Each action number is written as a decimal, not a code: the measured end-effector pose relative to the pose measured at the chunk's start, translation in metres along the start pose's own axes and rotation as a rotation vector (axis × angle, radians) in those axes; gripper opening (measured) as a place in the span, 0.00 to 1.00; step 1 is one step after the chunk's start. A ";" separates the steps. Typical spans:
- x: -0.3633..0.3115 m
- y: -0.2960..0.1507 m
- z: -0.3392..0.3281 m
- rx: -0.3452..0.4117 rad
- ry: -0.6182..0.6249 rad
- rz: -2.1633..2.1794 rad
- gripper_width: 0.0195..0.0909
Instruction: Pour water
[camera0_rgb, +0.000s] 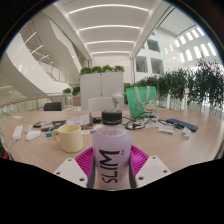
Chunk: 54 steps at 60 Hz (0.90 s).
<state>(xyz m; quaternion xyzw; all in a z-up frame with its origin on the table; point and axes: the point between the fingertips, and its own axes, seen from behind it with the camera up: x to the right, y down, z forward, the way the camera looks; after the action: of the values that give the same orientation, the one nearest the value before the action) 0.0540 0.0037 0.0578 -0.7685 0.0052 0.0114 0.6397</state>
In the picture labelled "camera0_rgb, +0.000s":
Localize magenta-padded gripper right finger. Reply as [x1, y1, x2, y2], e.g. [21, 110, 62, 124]
[128, 144, 172, 189]

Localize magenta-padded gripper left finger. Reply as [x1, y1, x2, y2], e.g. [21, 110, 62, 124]
[53, 146, 98, 189]

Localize pink drink bottle black cap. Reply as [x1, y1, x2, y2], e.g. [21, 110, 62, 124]
[92, 109, 132, 191]

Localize pale yellow mug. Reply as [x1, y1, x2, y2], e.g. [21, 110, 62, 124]
[51, 123, 85, 154]

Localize colourful sticker card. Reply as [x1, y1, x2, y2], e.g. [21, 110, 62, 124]
[81, 124, 103, 135]

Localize white packet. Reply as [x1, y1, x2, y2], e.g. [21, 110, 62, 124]
[181, 126, 193, 138]
[157, 124, 175, 135]

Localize black flat device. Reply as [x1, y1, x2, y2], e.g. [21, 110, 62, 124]
[49, 119, 68, 129]

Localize dark blue flat notebook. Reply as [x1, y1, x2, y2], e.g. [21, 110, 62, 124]
[165, 118, 200, 133]

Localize white computer mouse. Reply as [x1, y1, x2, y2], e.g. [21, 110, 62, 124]
[25, 129, 42, 141]

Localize white chair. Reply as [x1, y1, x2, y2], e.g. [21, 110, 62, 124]
[87, 96, 114, 113]

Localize green tote bag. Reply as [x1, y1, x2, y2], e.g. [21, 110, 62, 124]
[125, 85, 158, 119]

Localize black chair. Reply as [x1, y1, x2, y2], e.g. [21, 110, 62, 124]
[43, 101, 63, 112]

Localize clear shaker bottle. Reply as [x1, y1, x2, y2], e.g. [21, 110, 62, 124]
[111, 89, 125, 113]

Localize small potted plant planter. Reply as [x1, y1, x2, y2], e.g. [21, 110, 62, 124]
[62, 86, 82, 107]

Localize white power strip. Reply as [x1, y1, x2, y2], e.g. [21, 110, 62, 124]
[11, 124, 24, 141]

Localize white cabinet topped with plants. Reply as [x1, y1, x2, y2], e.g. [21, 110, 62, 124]
[79, 64, 126, 112]

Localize wood-topped glass railing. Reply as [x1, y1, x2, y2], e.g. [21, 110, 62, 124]
[0, 94, 66, 118]

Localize row of green hedge plants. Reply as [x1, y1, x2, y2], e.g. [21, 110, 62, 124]
[124, 58, 224, 118]

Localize ceiling light strips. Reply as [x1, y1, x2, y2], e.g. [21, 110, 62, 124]
[68, 3, 150, 56]

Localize black cable bundle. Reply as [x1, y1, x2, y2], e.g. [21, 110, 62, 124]
[122, 113, 174, 131]

